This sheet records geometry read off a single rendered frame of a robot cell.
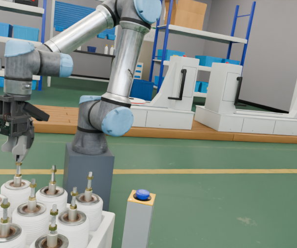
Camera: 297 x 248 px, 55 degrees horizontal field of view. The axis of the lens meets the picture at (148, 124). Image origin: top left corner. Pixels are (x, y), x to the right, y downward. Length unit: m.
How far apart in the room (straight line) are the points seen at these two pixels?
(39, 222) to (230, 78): 2.70
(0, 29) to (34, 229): 4.60
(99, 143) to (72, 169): 0.14
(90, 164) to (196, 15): 5.11
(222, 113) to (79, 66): 6.36
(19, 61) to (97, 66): 8.20
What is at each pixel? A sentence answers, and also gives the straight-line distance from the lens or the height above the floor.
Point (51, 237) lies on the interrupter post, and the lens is 0.73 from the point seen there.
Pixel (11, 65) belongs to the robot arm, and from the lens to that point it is 0.90.
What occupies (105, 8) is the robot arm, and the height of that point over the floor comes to 0.86.
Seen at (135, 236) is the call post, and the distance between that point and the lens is 0.87.
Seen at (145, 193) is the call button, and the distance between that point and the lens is 0.83.
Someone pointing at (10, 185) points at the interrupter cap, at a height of 0.25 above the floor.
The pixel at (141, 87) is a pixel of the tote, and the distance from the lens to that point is 5.17.
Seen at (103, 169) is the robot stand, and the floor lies 0.24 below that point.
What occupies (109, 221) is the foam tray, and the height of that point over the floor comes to 0.18.
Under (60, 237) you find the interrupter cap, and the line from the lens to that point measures 0.77.
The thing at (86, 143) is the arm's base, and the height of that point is 0.34.
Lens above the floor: 0.68
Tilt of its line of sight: 12 degrees down
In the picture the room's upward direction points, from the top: 8 degrees clockwise
